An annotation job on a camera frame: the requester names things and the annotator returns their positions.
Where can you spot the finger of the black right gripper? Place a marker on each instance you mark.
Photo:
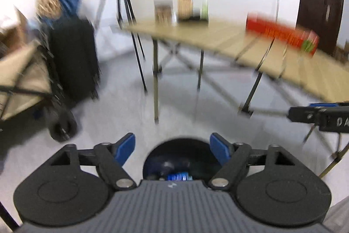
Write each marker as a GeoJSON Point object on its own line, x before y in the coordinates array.
{"type": "Point", "coordinates": [307, 114]}

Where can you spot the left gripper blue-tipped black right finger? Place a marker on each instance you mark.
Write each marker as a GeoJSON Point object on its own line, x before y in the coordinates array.
{"type": "Point", "coordinates": [271, 186]}

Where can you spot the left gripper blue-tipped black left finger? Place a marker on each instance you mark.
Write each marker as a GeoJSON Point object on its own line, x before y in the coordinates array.
{"type": "Point", "coordinates": [74, 185]}

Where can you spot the blue tissue pack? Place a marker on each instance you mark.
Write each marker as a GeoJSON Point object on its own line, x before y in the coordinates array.
{"type": "Point", "coordinates": [181, 176]}

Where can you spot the black trash bin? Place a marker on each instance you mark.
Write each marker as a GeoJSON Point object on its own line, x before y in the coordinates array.
{"type": "Point", "coordinates": [179, 155]}

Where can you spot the folding wooden slat table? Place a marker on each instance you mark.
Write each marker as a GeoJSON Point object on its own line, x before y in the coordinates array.
{"type": "Point", "coordinates": [302, 79]}

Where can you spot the red cardboard box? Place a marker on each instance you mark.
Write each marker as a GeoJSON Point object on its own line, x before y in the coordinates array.
{"type": "Point", "coordinates": [302, 39]}

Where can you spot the beige folding wagon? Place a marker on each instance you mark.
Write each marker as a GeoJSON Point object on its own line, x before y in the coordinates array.
{"type": "Point", "coordinates": [29, 81]}

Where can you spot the dark brown door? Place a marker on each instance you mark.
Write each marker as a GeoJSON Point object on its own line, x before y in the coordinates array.
{"type": "Point", "coordinates": [324, 18]}

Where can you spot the black suitcase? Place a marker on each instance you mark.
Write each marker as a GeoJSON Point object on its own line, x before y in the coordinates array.
{"type": "Point", "coordinates": [72, 43]}

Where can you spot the black cloth bundle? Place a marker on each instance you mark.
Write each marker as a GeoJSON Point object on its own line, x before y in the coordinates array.
{"type": "Point", "coordinates": [194, 18]}

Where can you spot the green plastic bottle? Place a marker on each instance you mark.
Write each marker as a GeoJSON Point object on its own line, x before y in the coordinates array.
{"type": "Point", "coordinates": [204, 10]}

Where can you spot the tan cardboard carton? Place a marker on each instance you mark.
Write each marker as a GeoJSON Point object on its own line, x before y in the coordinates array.
{"type": "Point", "coordinates": [185, 9]}

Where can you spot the glass jar black lid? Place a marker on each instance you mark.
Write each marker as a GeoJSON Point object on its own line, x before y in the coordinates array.
{"type": "Point", "coordinates": [163, 11]}

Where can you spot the black camera tripod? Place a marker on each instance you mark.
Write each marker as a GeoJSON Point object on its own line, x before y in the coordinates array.
{"type": "Point", "coordinates": [137, 44]}

